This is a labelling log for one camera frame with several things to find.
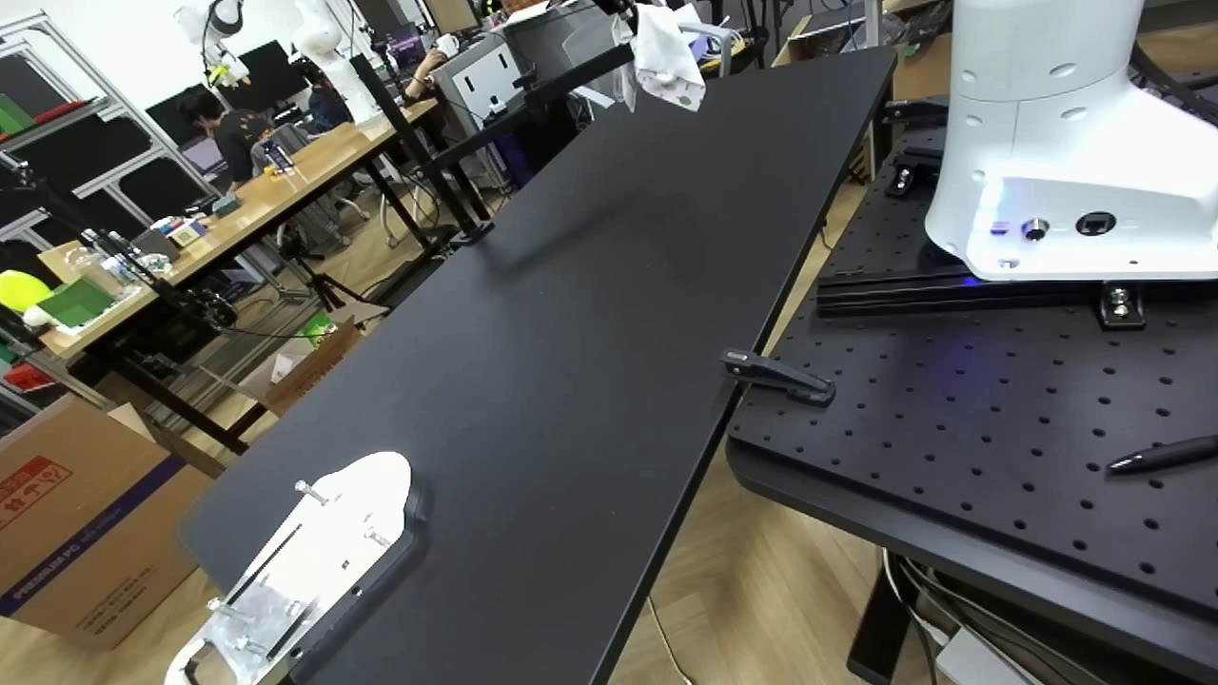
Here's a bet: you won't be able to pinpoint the white cloth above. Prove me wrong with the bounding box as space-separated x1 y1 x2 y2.
628 2 712 115

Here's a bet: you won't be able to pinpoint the black stand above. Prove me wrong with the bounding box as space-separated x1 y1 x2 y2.
345 20 680 249

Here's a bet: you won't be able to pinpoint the grey equipment case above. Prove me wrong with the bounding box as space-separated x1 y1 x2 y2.
433 35 538 143

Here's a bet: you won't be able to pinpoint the small open cardboard box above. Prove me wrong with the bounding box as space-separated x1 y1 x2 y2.
259 319 371 418

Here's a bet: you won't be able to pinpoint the long wooden desk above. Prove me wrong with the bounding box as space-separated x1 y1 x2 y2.
33 91 443 364

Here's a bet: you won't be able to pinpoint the black perforated breadboard table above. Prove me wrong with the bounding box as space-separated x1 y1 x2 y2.
722 124 1218 679

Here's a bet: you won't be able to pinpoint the green tray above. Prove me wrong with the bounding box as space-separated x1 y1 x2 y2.
33 277 121 336

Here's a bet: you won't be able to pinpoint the large cardboard box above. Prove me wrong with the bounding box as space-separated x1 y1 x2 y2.
0 390 221 653

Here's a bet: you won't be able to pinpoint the black clamp handle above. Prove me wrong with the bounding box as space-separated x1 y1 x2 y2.
720 346 836 411

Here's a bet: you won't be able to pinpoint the black mounting rail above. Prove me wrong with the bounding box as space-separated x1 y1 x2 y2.
813 267 1218 319

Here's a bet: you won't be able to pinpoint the white metal camera mount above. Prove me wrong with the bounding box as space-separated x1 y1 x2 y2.
165 447 430 685

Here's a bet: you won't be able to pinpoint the cables under table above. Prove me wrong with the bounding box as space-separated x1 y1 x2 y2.
879 546 1080 685

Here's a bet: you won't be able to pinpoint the metal bolt bracket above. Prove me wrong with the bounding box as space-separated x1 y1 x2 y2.
1098 281 1152 336

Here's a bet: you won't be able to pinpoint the aluminium frame rack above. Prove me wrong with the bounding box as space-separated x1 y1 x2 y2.
0 12 212 249

